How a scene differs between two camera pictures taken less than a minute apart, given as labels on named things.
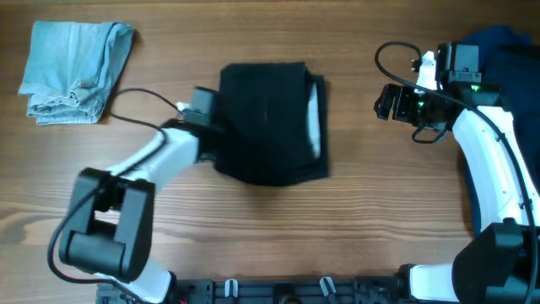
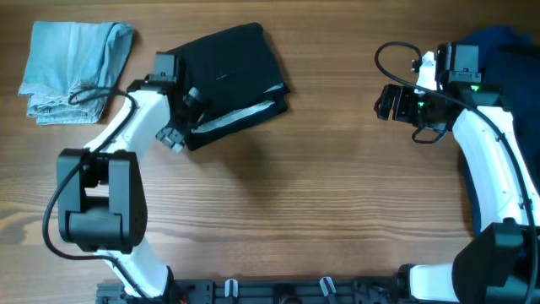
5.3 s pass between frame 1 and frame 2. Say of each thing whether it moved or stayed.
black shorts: moved
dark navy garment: stayed
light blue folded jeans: stayed
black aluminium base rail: stayed
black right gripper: stayed
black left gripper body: moved
